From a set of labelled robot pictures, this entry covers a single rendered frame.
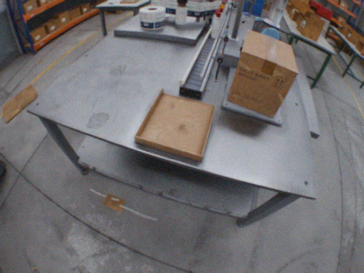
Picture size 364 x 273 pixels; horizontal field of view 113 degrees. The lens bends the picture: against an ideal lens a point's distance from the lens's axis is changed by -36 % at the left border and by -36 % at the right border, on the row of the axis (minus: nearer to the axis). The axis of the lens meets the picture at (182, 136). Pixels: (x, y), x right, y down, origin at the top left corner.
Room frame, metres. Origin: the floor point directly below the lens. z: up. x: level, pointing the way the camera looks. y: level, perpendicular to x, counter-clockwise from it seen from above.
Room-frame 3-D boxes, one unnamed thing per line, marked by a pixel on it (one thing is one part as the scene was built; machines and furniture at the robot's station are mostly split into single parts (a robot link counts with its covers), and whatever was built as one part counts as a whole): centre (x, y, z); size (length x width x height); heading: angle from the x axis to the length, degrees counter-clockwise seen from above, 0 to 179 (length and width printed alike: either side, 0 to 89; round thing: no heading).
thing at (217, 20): (1.31, -0.16, 0.98); 0.05 x 0.05 x 0.20
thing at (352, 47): (4.17, -4.22, 0.39); 2.20 x 0.80 x 0.78; 165
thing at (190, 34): (1.69, 0.23, 0.86); 0.80 x 0.67 x 0.05; 168
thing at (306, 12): (2.96, -1.84, 0.96); 0.53 x 0.45 x 0.37; 76
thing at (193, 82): (1.48, -0.18, 0.86); 1.65 x 0.08 x 0.04; 168
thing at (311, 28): (2.58, -1.69, 0.97); 0.51 x 0.39 x 0.37; 80
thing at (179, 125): (0.50, 0.02, 0.85); 0.30 x 0.26 x 0.04; 168
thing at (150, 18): (1.46, 0.33, 0.95); 0.20 x 0.20 x 0.14
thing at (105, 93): (1.37, -0.06, 0.82); 2.10 x 1.50 x 0.02; 168
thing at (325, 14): (5.89, -4.01, 0.61); 0.70 x 0.60 x 1.22; 176
